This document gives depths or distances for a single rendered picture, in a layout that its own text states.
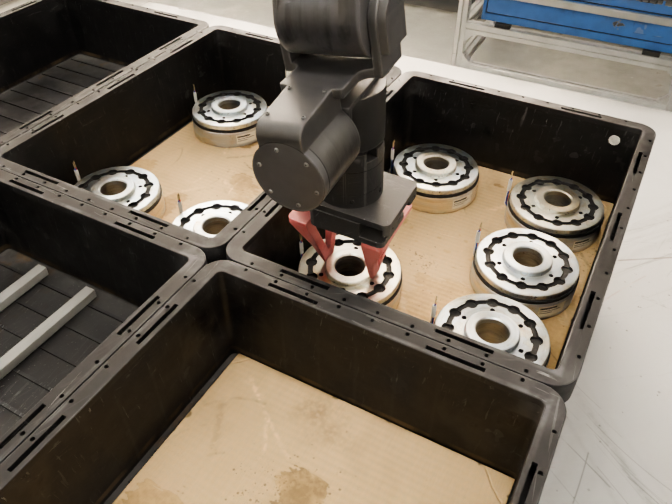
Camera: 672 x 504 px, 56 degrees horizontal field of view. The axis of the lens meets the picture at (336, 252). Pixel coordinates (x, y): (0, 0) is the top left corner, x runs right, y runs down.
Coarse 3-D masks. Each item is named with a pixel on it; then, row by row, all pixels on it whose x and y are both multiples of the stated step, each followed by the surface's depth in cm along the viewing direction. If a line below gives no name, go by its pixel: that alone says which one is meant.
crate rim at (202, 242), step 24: (144, 72) 80; (96, 96) 74; (48, 120) 70; (24, 144) 67; (0, 168) 63; (24, 168) 63; (72, 192) 60; (264, 192) 60; (120, 216) 58; (144, 216) 58; (240, 216) 58; (192, 240) 55; (216, 240) 55
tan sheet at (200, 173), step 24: (168, 144) 85; (192, 144) 85; (144, 168) 81; (168, 168) 81; (192, 168) 81; (216, 168) 81; (240, 168) 81; (168, 192) 77; (192, 192) 77; (216, 192) 77; (240, 192) 77; (168, 216) 74
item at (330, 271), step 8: (336, 256) 63; (344, 256) 63; (352, 256) 63; (360, 256) 63; (328, 264) 62; (336, 264) 63; (328, 272) 61; (336, 272) 61; (336, 280) 60; (344, 280) 60; (352, 280) 60; (360, 280) 60; (368, 280) 61
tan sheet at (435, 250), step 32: (480, 192) 77; (416, 224) 73; (448, 224) 73; (416, 256) 68; (448, 256) 68; (576, 256) 68; (416, 288) 65; (448, 288) 65; (576, 288) 65; (544, 320) 62
